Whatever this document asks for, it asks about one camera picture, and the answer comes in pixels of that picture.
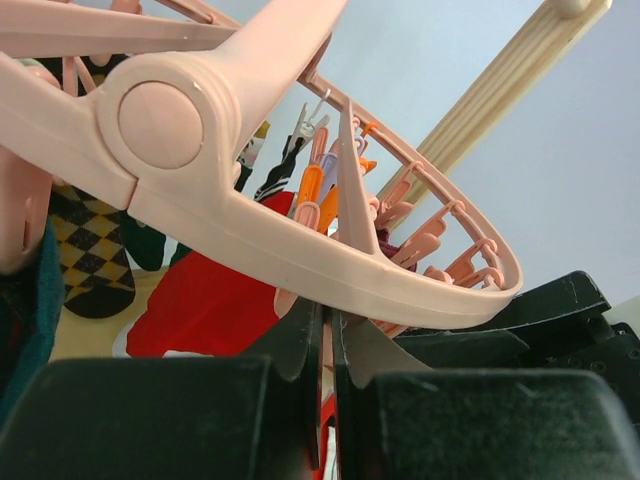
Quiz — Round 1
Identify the black white striped sock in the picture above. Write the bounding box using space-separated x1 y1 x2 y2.
254 136 303 202

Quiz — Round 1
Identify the maroon striped beige sock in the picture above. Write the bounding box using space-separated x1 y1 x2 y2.
376 229 400 259

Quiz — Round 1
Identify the black yellow argyle sock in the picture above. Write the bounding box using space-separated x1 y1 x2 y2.
49 185 136 319

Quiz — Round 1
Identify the pink round clip hanger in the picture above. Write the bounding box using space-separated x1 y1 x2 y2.
1 1 523 329

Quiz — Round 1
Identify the dark green sock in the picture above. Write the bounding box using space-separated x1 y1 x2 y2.
1 222 65 422

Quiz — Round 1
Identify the wooden hanger rack frame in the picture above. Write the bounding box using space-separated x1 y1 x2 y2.
62 0 614 361

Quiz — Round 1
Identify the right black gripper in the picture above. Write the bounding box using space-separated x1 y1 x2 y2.
396 271 639 390

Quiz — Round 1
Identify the green yellow dotted sock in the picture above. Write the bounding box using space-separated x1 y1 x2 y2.
119 164 254 271

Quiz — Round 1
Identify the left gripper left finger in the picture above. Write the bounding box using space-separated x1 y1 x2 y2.
1 299 322 479

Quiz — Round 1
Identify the red santa sock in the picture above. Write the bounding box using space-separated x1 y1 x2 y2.
112 189 336 480

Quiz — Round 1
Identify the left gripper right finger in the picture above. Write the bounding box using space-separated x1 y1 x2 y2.
330 311 639 479

